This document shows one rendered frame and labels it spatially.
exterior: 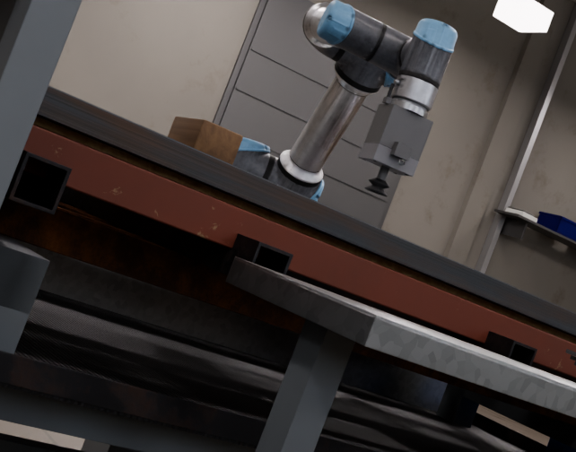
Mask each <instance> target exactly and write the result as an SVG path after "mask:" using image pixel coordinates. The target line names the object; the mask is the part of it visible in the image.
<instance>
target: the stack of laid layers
mask: <svg viewBox="0 0 576 452"><path fill-rule="evenodd" d="M38 115H39V116H41V117H44V118H46V119H49V120H51V121H53V122H56V123H58V124H60V125H62V126H66V127H68V128H71V129H73V130H75V131H77V132H80V133H82V134H84V135H88V136H90V137H92V138H95V139H97V140H99V141H102V142H104V143H107V144H110V145H112V146H114V147H117V148H119V149H121V150H123V151H126V152H129V153H132V154H134V155H136V156H138V157H141V158H143V159H145V160H148V161H151V162H153V163H156V164H158V165H160V166H163V167H164V168H167V169H169V170H173V171H175V172H178V173H179V174H182V175H184V176H187V177H189V178H192V179H194V180H197V181H199V182H202V183H204V184H206V185H208V186H210V187H214V188H217V189H219V190H221V191H223V192H225V193H228V194H230V195H233V196H236V197H238V198H240V199H243V200H245V201H248V202H250V203H252V204H255V205H258V206H260V207H263V208H265V209H267V210H269V211H271V212H274V213H278V214H280V215H282V216H284V217H286V218H289V219H291V220H294V221H296V222H299V223H301V224H304V225H306V226H309V227H311V228H312V229H315V230H319V231H321V232H324V233H326V234H327V235H330V236H332V237H335V238H337V239H341V240H342V241H345V242H347V243H350V244H352V245H355V246H356V247H358V248H362V249H365V250H367V251H370V252H371V253H373V254H376V255H378V256H382V257H385V258H386V259H388V260H391V261H393V262H396V263H398V264H401V265H403V266H406V267H408V268H411V269H413V270H415V271H417V272H419V273H422V274H426V275H428V276H431V277H432V278H434V279H437V280H439V281H442V282H444V283H447V284H449V285H452V286H454V287H457V288H459V289H461V290H463V291H467V292H469V293H472V294H474V295H476V296H478V297H480V298H483V299H485V300H489V301H491V302H493V303H495V304H498V305H500V306H503V307H505V308H507V309H510V310H513V311H515V312H518V313H520V314H521V315H524V316H526V317H530V318H533V319H535V320H536V321H539V322H541V323H544V324H546V325H549V326H551V327H554V328H556V329H559V330H561V331H564V332H565V333H567V334H570V335H574V336H576V314H575V313H573V312H570V311H569V310H567V309H563V308H561V307H558V306H556V305H554V304H552V303H550V302H548V301H545V300H542V299H540V298H538V297H536V296H534V295H531V294H529V293H527V292H524V291H522V290H519V289H517V288H515V287H512V286H510V285H509V284H506V283H504V282H500V281H498V280H496V279H494V278H492V277H490V276H488V275H485V274H482V273H479V272H477V271H476V270H473V269H471V268H469V267H466V266H464V265H461V264H459V263H457V262H455V261H452V260H450V259H448V258H446V257H444V256H440V255H438V254H436V253H433V252H431V251H430V250H427V249H425V248H421V247H419V246H417V245H416V244H413V243H411V242H409V241H406V240H404V239H401V238H399V237H397V236H394V235H392V234H390V233H387V232H385V231H384V230H380V229H378V228H376V227H373V226H371V225H370V224H367V223H365V222H361V221H359V220H357V219H354V218H353V217H351V216H348V215H346V214H344V213H340V212H339V211H337V210H334V209H332V208H330V207H327V206H325V205H323V204H320V203H318V202H315V201H313V200H311V199H309V198H307V197H305V196H301V195H299V194H297V193H294V192H293V191H291V190H288V189H286V188H284V187H280V186H278V185H276V184H274V183H272V182H269V181H267V180H265V179H262V178H260V177H257V176H255V175H253V174H251V173H248V172H247V171H245V170H242V169H239V168H236V167H234V166H232V165H230V164H228V163H226V162H223V161H220V160H217V159H216V158H214V157H212V156H209V155H207V154H205V153H202V152H200V151H197V150H195V149H193V148H190V147H188V146H186V145H184V144H182V143H178V142H176V141H174V140H172V139H170V138H168V137H166V136H163V135H160V134H157V133H155V132H154V131H151V130H149V129H147V128H144V127H142V126H139V125H137V124H135V123H133V122H130V121H128V120H126V119H124V118H122V117H118V116H116V115H114V114H111V113H109V112H108V111H105V110H103V109H99V108H97V107H95V106H93V105H91V104H89V103H87V102H84V101H82V100H78V99H77V98H75V97H72V96H70V95H68V94H65V93H63V92H61V91H58V90H56V89H54V88H51V87H49V86H48V89H47V91H46V94H45V96H44V99H43V101H42V103H41V106H40V108H39V112H38Z"/></svg>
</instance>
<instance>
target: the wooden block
mask: <svg viewBox="0 0 576 452"><path fill-rule="evenodd" d="M168 137H169V138H171V139H174V140H176V141H178V142H181V143H183V144H185V145H188V146H190V147H192V148H195V149H197V150H199V151H201V152H204V153H207V154H209V155H211V156H214V157H215V158H217V159H220V160H222V161H225V162H228V163H230V164H231V165H232V164H233V163H234V160H235V157H236V155H237V152H238V150H239V148H240V144H241V141H242V139H243V136H242V135H239V134H237V133H234V132H232V131H231V130H229V129H226V128H224V127H222V126H218V125H216V124H214V123H212V122H210V121H207V120H205V119H198V118H190V117H175V118H174V121H173V123H172V126H171V129H170V132H169V134H168Z"/></svg>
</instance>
